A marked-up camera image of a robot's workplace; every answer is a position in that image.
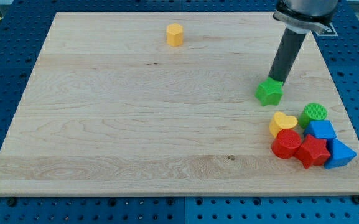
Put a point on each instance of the yellow hexagon block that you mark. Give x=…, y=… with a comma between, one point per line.
x=175, y=34

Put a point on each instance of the yellow heart block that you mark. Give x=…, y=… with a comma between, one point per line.
x=281, y=121

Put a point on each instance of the red circle block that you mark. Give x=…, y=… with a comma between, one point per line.
x=286, y=143

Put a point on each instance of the green circle block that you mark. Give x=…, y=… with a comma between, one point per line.
x=312, y=112

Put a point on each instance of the light wooden board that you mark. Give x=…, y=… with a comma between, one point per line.
x=111, y=110

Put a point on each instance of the green star block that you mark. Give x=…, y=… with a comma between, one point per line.
x=269, y=92

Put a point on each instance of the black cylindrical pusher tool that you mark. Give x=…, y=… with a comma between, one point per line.
x=289, y=47

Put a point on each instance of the red star block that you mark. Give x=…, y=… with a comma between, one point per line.
x=312, y=152

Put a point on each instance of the blue cube block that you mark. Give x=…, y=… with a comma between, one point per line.
x=320, y=129

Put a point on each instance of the blue triangle block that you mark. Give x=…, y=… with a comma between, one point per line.
x=341, y=154

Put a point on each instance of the black white fiducial marker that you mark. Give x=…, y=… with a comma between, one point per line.
x=329, y=31

